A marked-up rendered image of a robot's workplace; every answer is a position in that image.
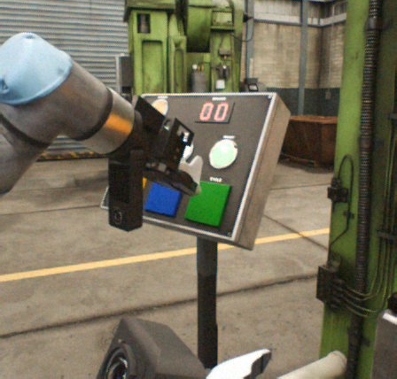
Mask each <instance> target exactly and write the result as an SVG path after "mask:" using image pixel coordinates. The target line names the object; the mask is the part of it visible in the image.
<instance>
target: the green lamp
mask: <svg viewBox="0 0 397 379"><path fill-rule="evenodd" d="M233 153H234V150H233V147H232V146H231V145H230V144H229V143H222V144H220V145H218V146H217V147H216V148H215V149H214V152H213V155H212V159H213V162H214V163H215V164H216V165H219V166H222V165H226V164H227V163H228V162H229V161H230V160H231V158H232V156H233Z"/></svg>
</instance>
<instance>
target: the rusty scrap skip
mask: <svg viewBox="0 0 397 379"><path fill-rule="evenodd" d="M337 127H338V118H333V117H328V118H324V117H319V116H290V119H289V121H288V125H287V128H286V131H285V135H284V140H283V142H282V146H281V151H282V153H284V155H283V159H284V160H288V161H291V160H292V161H296V162H299V163H302V164H306V165H308V166H311V167H323V166H334V159H335V148H336V137H337ZM307 159H310V160H307Z"/></svg>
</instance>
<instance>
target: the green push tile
mask: <svg viewBox="0 0 397 379"><path fill-rule="evenodd" d="M199 185H200V188H201V191H200V194H198V195H196V196H193V197H192V196H191V197H190V200H189V206H188V209H187V211H186V214H185V216H184V218H185V219H186V220H188V221H192V222H196V223H199V224H203V225H207V226H210V227H214V228H220V227H221V224H222V220H223V217H224V214H225V211H226V209H227V203H228V200H229V196H230V192H231V189H232V188H231V187H230V186H228V185H223V184H218V183H211V182H202V181H199Z"/></svg>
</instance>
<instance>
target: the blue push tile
mask: <svg viewBox="0 0 397 379"><path fill-rule="evenodd" d="M182 195H183V193H181V192H178V191H175V190H171V189H168V188H166V187H163V186H160V185H159V184H157V183H154V182H153V183H152V190H151V191H150V194H149V197H148V199H147V202H146V205H145V208H144V209H145V210H147V211H150V212H153V213H159V214H164V215H167V216H170V217H175V214H176V211H177V209H178V206H179V204H180V201H181V198H182Z"/></svg>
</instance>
